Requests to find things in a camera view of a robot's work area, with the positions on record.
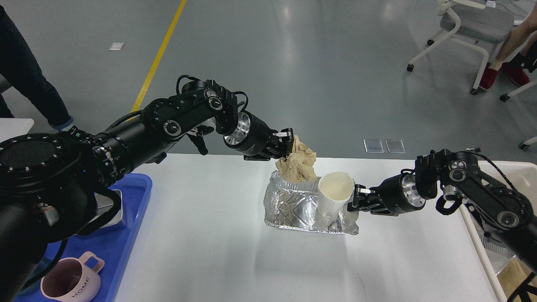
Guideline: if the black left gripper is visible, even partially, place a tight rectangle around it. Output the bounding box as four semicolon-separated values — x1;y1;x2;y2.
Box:
223;111;294;161

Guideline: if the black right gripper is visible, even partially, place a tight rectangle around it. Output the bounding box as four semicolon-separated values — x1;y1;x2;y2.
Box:
347;173;426;216

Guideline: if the brown paper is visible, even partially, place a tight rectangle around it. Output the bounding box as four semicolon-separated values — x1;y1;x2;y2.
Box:
276;135;317;184

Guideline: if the white paper cup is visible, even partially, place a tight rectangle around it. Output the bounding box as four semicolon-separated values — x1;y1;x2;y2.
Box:
317;172;355;218

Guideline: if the aluminium foil container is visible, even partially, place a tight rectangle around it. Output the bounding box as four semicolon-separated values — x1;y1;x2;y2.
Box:
263;170;359;235

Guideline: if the square stainless steel tray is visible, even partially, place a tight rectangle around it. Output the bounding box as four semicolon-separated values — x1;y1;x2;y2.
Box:
94;189;127;231

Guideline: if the pink HOME mug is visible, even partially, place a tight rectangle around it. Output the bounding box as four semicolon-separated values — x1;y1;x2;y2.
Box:
40;251;105;302

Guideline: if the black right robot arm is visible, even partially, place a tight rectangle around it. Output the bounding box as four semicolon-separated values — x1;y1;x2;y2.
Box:
347;148;537;302

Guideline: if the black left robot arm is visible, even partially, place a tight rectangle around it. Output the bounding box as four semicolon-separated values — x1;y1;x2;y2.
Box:
0;75;294;302

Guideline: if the clear floor plate left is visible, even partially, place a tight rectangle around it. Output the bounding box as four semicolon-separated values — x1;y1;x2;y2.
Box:
363;139;384;154

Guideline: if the clear floor plate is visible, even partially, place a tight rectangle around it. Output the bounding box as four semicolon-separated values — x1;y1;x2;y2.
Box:
363;139;384;154
384;139;406;154

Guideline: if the clear floor plate right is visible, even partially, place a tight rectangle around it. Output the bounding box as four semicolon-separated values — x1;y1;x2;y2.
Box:
384;139;406;154

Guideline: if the white plastic bin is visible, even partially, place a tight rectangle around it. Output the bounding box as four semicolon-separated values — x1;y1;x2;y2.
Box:
459;161;537;302

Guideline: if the blue plastic tray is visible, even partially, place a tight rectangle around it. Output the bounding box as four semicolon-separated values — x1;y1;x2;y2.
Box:
15;173;153;302

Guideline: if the white office chair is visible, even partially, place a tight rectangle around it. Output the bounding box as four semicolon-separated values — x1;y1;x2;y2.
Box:
406;0;515;95

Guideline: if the white side table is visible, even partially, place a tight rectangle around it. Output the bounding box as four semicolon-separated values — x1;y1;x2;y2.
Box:
0;118;34;143

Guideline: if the person in dark jeans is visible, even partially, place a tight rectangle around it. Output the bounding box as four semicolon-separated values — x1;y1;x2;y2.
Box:
0;7;92;141

